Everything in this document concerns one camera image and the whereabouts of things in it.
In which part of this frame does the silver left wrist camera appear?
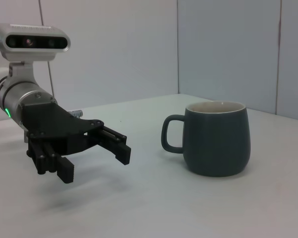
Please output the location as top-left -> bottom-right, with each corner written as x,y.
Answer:
0,23 -> 72,62

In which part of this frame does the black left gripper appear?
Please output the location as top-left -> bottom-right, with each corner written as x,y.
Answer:
19,101 -> 132,184

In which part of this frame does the grey ceramic cup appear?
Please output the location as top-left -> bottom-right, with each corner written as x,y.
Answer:
160,100 -> 252,178

